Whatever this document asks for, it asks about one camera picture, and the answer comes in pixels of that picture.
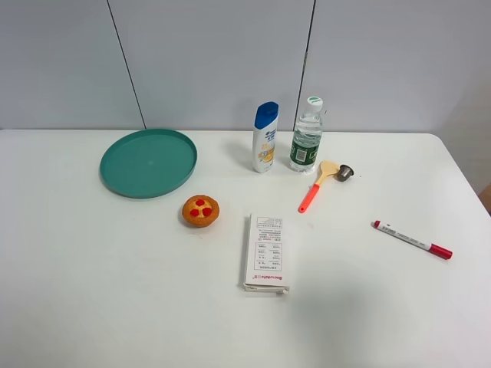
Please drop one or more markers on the dark coffee capsule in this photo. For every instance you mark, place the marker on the dark coffee capsule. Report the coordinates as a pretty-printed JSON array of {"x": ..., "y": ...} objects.
[{"x": 344, "y": 173}]

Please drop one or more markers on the white printed carton box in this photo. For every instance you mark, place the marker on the white printed carton box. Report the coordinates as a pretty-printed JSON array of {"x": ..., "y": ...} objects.
[{"x": 266, "y": 267}]

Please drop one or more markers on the wooden spatula orange handle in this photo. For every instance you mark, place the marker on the wooden spatula orange handle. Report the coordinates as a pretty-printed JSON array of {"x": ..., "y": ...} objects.
[{"x": 325, "y": 169}]

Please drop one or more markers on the red white marker pen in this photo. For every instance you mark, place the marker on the red white marker pen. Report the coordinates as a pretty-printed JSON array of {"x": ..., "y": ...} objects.
[{"x": 432, "y": 248}]

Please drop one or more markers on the teal round plate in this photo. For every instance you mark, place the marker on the teal round plate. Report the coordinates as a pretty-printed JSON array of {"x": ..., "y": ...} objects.
[{"x": 148, "y": 163}]

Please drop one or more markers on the clear water bottle green label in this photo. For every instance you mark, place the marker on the clear water bottle green label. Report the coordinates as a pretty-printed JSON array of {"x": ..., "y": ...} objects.
[{"x": 307, "y": 136}]

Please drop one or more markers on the white blue shampoo bottle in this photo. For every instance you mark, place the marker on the white blue shampoo bottle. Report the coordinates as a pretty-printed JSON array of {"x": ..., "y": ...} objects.
[{"x": 263, "y": 143}]

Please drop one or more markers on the orange fruit tart toy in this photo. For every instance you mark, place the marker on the orange fruit tart toy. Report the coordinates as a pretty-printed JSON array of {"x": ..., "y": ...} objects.
[{"x": 200, "y": 211}]

